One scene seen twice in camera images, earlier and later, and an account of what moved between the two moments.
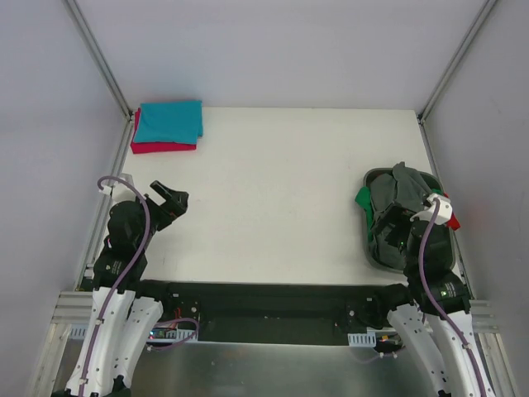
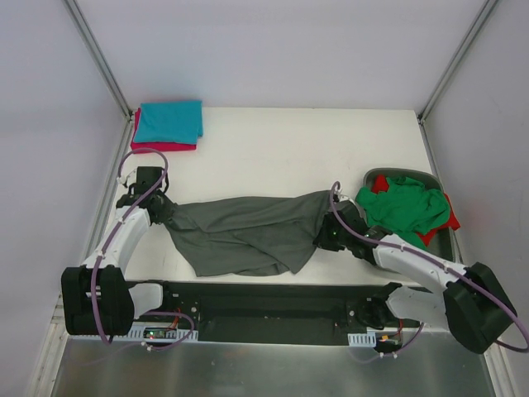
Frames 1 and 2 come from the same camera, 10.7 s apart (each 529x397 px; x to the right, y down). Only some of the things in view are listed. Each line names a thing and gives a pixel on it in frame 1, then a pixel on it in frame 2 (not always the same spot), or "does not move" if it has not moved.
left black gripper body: x=166 y=205 does not move
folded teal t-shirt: x=176 y=122 does not move
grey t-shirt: x=403 y=188 → x=249 y=236
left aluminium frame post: x=98 y=59 does not move
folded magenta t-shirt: x=155 y=146 does not move
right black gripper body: x=391 y=226 → x=327 y=233
